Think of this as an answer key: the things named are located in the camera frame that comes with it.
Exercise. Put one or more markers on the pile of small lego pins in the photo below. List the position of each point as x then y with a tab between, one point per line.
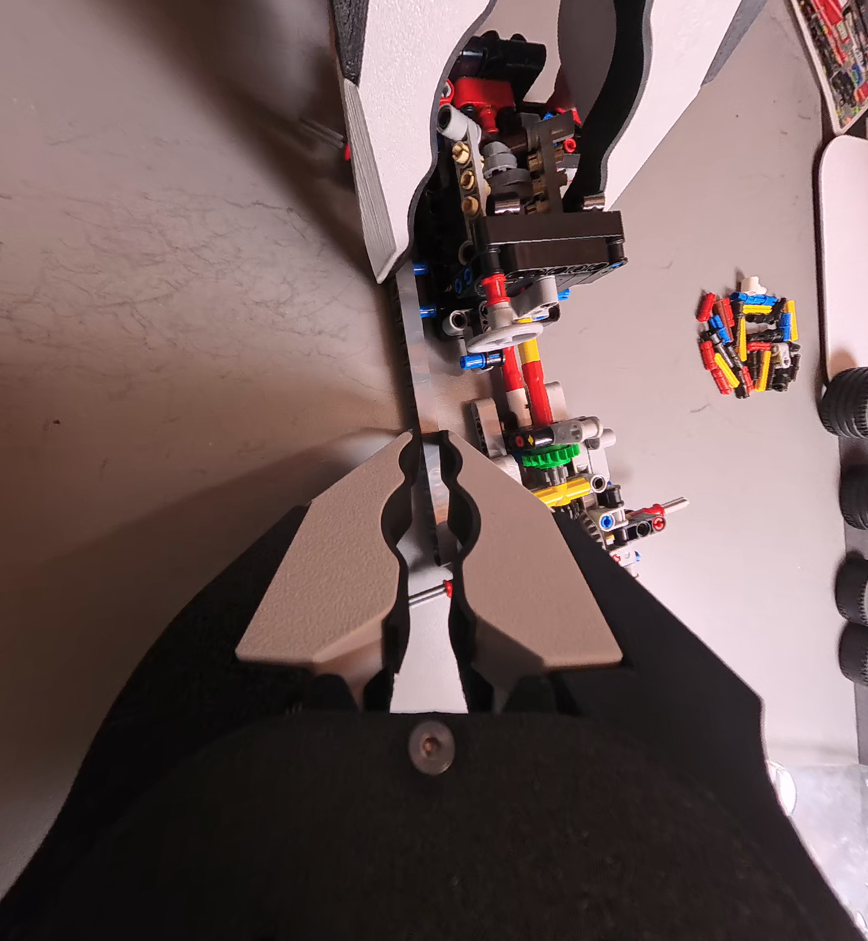
750	338

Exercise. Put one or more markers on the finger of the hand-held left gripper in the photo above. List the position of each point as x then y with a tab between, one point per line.
676	66
404	88

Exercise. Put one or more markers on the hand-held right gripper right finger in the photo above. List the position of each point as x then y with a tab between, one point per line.
537	595

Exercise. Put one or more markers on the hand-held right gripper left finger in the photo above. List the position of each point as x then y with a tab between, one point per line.
331	588

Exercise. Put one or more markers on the lego technic car chassis model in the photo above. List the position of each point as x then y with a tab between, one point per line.
551	246

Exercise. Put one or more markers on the clear plastic bag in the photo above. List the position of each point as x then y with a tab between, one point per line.
853	845

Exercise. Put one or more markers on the lego instruction booklet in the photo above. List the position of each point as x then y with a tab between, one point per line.
856	59

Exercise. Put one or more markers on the white plastic tray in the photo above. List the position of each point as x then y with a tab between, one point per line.
860	257

